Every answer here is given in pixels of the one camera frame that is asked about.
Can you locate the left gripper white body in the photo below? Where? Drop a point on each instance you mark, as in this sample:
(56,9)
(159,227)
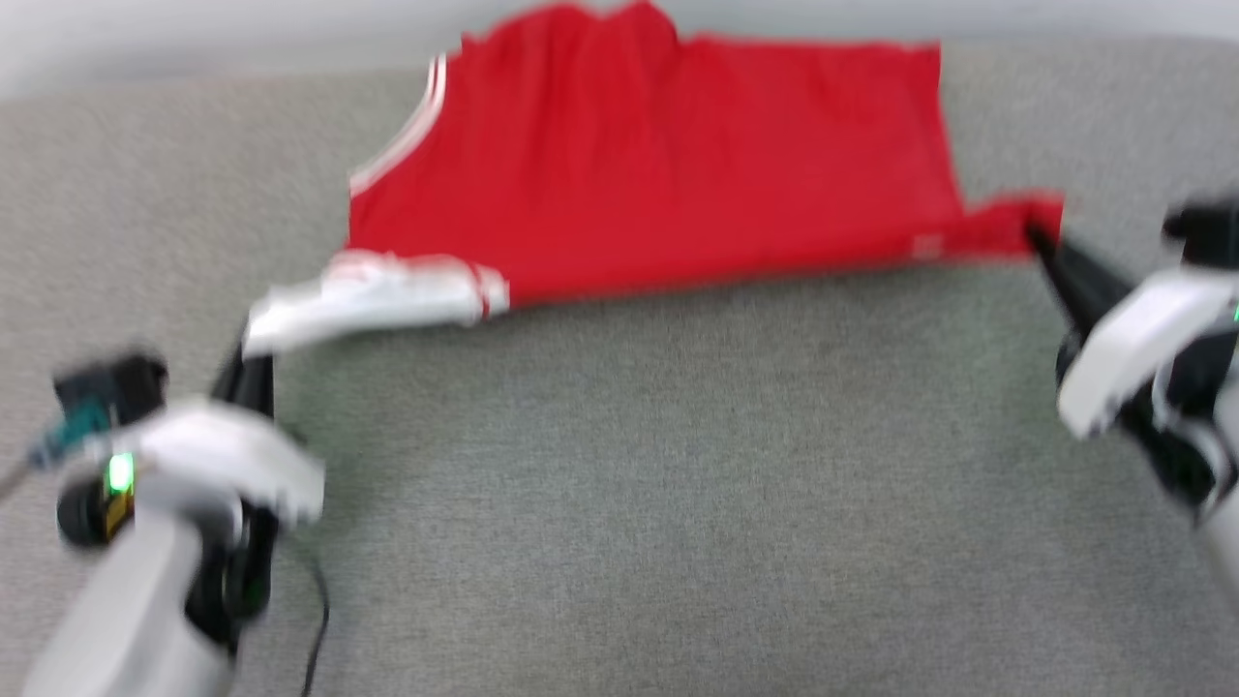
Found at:
(223,455)

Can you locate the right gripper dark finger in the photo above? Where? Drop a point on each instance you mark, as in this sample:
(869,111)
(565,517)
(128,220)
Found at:
(1070,286)
(1089,271)

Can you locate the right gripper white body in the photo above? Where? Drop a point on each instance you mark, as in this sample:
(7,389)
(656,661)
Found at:
(1133,339)

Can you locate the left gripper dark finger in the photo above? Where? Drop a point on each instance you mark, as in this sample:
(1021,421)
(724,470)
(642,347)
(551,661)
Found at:
(229,382)
(259,382)

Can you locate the red garment with white trim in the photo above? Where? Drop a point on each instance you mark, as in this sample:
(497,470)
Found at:
(658,165)

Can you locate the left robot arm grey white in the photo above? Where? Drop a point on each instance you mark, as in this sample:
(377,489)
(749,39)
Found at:
(126,610)

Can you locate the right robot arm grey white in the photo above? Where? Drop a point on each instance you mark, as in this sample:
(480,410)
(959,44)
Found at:
(1210,465)

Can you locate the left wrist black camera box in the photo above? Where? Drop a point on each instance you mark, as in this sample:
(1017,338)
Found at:
(111,392)

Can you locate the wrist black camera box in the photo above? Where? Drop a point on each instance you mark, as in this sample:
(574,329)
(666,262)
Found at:
(111,392)
(1205,237)

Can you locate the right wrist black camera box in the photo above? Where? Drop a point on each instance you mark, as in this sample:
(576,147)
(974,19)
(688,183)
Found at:
(1205,237)

